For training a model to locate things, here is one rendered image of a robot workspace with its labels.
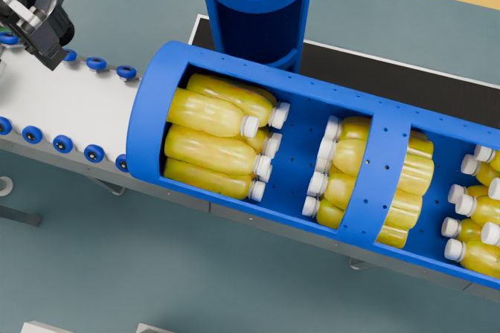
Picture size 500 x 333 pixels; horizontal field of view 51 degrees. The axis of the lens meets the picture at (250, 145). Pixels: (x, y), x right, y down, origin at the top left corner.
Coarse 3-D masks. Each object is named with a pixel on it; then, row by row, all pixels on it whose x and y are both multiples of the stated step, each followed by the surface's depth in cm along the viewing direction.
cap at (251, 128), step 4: (248, 120) 96; (252, 120) 96; (256, 120) 96; (248, 124) 96; (252, 124) 96; (256, 124) 96; (248, 128) 96; (252, 128) 96; (256, 128) 98; (244, 132) 97; (248, 132) 96; (252, 132) 96; (256, 132) 99; (248, 136) 97; (252, 136) 97
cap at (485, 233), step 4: (484, 224) 97; (488, 224) 95; (492, 224) 95; (496, 224) 96; (484, 228) 97; (488, 228) 95; (492, 228) 94; (496, 228) 94; (484, 232) 96; (488, 232) 94; (492, 232) 94; (496, 232) 94; (484, 236) 96; (488, 236) 94; (492, 236) 94; (496, 236) 94; (484, 240) 95; (488, 240) 94; (492, 240) 94; (496, 240) 94; (488, 244) 96; (492, 244) 95
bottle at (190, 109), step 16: (176, 96) 97; (192, 96) 97; (208, 96) 98; (176, 112) 96; (192, 112) 96; (208, 112) 95; (224, 112) 95; (240, 112) 97; (192, 128) 98; (208, 128) 96; (224, 128) 96; (240, 128) 97
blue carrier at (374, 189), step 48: (192, 48) 99; (144, 96) 91; (288, 96) 111; (336, 96) 93; (144, 144) 93; (288, 144) 116; (384, 144) 88; (480, 144) 90; (192, 192) 98; (288, 192) 113; (384, 192) 87; (432, 192) 113; (432, 240) 109
